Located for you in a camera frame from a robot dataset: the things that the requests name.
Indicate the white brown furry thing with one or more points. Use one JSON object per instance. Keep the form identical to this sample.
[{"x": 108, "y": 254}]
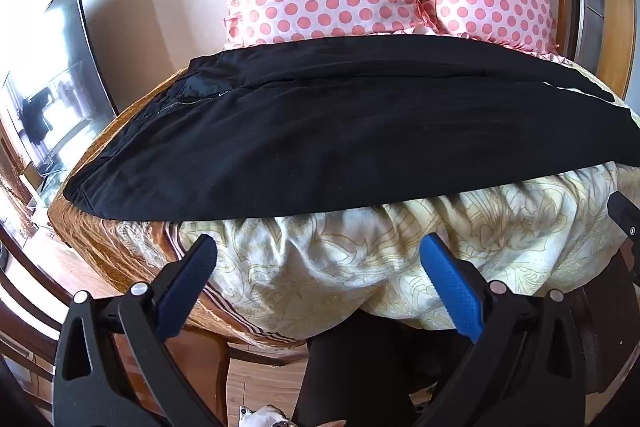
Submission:
[{"x": 262, "y": 417}]

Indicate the orange brown bed sheet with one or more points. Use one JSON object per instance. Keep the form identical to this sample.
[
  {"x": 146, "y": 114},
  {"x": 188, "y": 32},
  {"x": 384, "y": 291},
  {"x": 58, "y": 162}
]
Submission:
[{"x": 100, "y": 232}]

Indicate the black pants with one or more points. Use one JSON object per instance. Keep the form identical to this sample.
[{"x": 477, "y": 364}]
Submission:
[{"x": 325, "y": 132}]

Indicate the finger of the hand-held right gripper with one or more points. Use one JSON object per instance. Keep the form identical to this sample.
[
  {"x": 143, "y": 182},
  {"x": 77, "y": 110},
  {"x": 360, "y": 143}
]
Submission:
[{"x": 625, "y": 217}]

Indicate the glass television stand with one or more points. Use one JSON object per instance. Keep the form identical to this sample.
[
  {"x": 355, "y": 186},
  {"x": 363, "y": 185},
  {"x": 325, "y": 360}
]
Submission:
[{"x": 45, "y": 189}]

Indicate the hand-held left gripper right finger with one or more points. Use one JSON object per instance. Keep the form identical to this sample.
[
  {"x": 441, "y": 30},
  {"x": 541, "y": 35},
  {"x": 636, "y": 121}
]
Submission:
[{"x": 450, "y": 289}]

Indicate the flat screen television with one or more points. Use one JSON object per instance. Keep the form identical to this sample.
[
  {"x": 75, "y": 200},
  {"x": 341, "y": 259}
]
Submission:
[{"x": 65, "y": 107}]

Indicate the person's legs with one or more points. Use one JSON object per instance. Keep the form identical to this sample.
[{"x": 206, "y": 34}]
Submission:
[{"x": 360, "y": 372}]

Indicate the cream floral quilt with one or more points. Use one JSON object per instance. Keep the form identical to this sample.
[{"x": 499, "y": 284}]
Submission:
[{"x": 325, "y": 267}]

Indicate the dark wooden chair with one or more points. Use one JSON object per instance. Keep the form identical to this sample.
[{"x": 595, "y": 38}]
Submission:
[{"x": 25, "y": 287}]

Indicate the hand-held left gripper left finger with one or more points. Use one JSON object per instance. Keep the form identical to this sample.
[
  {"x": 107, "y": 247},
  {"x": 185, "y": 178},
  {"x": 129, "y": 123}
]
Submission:
[{"x": 184, "y": 289}]

